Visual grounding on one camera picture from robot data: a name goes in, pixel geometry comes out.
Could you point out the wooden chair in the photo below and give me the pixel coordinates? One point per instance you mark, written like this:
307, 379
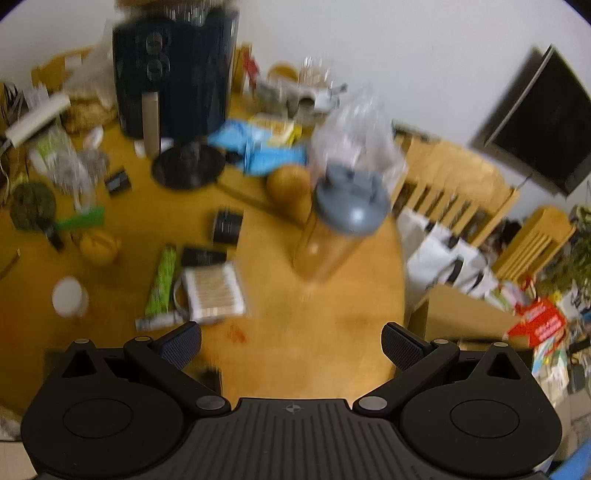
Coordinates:
452, 161
241, 69
540, 235

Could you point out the large cardboard box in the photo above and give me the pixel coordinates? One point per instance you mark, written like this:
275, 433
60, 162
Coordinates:
461, 314

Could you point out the green plastic comb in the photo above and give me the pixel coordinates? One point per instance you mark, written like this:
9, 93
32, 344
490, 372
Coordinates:
83, 219

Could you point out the round orange fruit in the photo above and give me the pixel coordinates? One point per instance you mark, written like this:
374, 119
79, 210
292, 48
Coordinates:
288, 184

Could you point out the white round jar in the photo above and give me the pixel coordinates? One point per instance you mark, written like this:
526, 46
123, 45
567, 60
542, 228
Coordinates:
69, 295

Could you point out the green cream tube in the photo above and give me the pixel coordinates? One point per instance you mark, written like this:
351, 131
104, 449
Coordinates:
161, 281

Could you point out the glass bowl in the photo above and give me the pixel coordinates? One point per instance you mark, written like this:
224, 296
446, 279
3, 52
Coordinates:
286, 94

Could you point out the green houseplant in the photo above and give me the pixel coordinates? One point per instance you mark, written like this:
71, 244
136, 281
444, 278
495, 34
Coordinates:
572, 263

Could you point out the small black box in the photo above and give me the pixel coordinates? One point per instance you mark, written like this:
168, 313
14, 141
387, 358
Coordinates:
117, 182

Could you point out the red snack packet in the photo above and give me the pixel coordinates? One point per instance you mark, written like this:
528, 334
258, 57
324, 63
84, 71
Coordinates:
251, 64

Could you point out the black round kettle base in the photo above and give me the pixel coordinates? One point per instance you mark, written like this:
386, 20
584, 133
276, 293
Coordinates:
187, 166

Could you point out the dark blue air fryer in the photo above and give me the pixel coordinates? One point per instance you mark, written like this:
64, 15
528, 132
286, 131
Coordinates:
194, 69

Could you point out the yellow wet wipes packet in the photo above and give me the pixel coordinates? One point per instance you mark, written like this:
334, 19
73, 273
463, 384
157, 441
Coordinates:
274, 129

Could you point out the red printed carton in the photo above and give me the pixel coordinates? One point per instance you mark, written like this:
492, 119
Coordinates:
540, 323

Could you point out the white shopping bag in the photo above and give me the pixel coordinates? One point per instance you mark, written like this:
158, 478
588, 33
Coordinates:
434, 254

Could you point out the white paper slip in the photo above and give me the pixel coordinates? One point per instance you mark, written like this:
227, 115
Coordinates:
139, 147

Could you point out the silver foil tube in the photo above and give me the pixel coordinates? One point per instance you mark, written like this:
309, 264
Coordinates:
157, 321

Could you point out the large clear plastic bag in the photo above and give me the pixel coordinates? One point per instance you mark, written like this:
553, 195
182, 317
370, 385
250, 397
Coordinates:
355, 129

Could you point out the round wooden lid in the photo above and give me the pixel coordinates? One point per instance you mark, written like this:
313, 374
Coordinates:
282, 71

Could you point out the clear cotton swab box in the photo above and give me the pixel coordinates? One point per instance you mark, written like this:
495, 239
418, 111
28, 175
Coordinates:
212, 290

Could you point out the blue wet wipes packet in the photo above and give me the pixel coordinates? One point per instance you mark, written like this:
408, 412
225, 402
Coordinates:
233, 136
272, 159

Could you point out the black flat screen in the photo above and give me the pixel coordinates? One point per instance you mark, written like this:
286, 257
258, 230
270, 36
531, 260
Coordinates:
540, 120

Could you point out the black case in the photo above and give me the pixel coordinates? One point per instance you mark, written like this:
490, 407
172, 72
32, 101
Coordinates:
203, 257

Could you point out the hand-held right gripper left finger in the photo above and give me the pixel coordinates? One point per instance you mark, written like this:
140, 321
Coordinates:
182, 345

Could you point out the plastic bag with green label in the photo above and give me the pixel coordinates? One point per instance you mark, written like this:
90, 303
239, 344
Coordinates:
64, 161

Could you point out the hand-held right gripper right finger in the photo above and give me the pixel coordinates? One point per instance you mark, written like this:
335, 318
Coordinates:
400, 346

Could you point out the crumpled brown paper bag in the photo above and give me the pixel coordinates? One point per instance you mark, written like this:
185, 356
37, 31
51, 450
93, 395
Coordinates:
87, 113

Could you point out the small white plastic piece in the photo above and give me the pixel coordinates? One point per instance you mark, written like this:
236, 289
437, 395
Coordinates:
93, 137

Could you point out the clear shaker bottle grey lid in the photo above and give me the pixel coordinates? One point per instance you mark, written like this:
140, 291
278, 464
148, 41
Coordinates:
351, 198

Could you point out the dark green round pouch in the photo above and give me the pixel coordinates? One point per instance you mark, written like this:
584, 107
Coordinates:
32, 205

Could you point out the long white box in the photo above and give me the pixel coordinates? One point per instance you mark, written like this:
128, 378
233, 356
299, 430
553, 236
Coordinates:
37, 120

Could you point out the yellow pig figure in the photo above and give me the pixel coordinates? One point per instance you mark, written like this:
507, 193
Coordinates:
99, 247

